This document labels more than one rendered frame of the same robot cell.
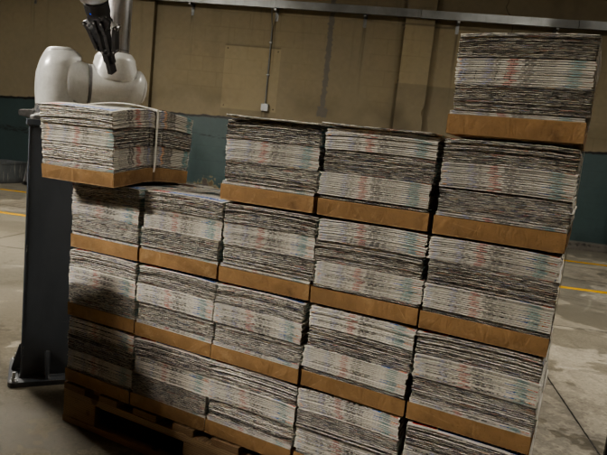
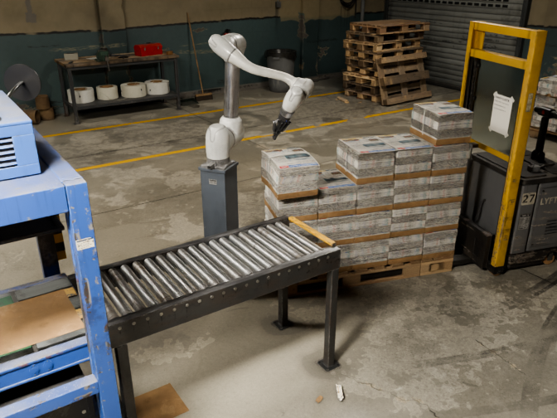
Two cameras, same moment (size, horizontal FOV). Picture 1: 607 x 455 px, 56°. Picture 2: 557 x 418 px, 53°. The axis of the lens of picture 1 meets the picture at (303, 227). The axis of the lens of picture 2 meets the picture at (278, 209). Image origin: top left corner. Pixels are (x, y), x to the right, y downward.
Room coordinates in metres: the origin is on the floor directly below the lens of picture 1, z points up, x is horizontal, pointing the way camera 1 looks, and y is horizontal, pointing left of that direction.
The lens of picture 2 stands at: (-0.73, 3.07, 2.24)
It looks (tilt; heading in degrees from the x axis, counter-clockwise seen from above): 24 degrees down; 318
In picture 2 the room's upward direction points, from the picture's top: straight up
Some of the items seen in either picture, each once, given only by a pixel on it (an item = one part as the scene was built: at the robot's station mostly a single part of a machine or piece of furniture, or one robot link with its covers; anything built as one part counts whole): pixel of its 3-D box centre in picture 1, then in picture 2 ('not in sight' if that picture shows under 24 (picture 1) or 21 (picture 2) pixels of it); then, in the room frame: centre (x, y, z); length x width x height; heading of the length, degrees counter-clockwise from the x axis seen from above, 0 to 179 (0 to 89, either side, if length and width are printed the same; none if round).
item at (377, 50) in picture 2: not in sight; (384, 59); (5.69, -5.39, 0.65); 1.33 x 0.94 x 1.30; 85
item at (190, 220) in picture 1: (246, 329); (344, 227); (1.75, 0.15, 0.42); 1.17 x 0.39 x 0.83; 64
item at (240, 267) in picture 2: not in sight; (230, 259); (1.41, 1.48, 0.77); 0.47 x 0.05 x 0.05; 171
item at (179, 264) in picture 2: not in sight; (186, 272); (1.45, 1.74, 0.77); 0.47 x 0.05 x 0.05; 171
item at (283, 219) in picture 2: not in sight; (190, 252); (1.68, 1.57, 0.74); 1.34 x 0.05 x 0.12; 81
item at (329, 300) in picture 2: not in sight; (331, 318); (1.08, 1.01, 0.34); 0.06 x 0.06 x 0.68; 81
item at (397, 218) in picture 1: (392, 209); (399, 167); (1.56, -0.24, 0.86); 0.38 x 0.29 x 0.04; 156
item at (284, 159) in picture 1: (300, 166); (364, 159); (1.69, 0.03, 0.95); 0.38 x 0.29 x 0.23; 155
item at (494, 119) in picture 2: not in sight; (495, 105); (1.23, -0.91, 1.27); 0.57 x 0.01 x 0.65; 154
